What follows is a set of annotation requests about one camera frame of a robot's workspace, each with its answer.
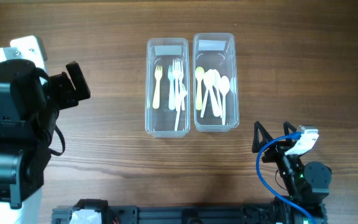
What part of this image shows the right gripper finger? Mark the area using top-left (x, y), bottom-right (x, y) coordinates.
top-left (283, 121), bottom-right (296, 140)
top-left (252, 121), bottom-right (273, 153)

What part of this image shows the white spoon container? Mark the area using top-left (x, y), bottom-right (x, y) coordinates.
top-left (219, 76), bottom-right (230, 125)

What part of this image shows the white spoon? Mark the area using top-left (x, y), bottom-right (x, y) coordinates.
top-left (203, 69), bottom-right (221, 117)
top-left (200, 89), bottom-right (209, 118)
top-left (213, 69), bottom-right (222, 110)

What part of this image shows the yellow plastic fork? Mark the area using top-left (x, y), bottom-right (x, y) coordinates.
top-left (152, 65), bottom-right (163, 109)

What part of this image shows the white fork wide handle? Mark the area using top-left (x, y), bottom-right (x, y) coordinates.
top-left (168, 65), bottom-right (175, 110)

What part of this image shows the yellow plastic spoon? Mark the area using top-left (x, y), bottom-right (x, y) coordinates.
top-left (195, 67), bottom-right (204, 110)

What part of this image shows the white fork slim handle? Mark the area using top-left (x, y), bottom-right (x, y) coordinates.
top-left (173, 58), bottom-right (181, 111)

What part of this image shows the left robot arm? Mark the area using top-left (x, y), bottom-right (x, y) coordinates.
top-left (0, 59), bottom-right (90, 223)

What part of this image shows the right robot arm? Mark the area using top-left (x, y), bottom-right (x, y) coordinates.
top-left (244, 121), bottom-right (332, 224)

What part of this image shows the left clear plastic container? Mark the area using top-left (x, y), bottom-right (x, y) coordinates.
top-left (145, 38), bottom-right (191, 138)

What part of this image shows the clear plastic container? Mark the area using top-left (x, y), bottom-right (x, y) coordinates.
top-left (145, 38), bottom-right (191, 138)
top-left (193, 33), bottom-right (240, 132)

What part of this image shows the right clear plastic container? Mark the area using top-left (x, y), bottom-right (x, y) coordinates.
top-left (193, 33), bottom-right (240, 132)

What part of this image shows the right blue cable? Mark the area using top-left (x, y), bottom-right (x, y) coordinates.
top-left (255, 131), bottom-right (318, 224)

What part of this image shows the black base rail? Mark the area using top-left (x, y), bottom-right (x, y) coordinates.
top-left (50, 198), bottom-right (328, 224)

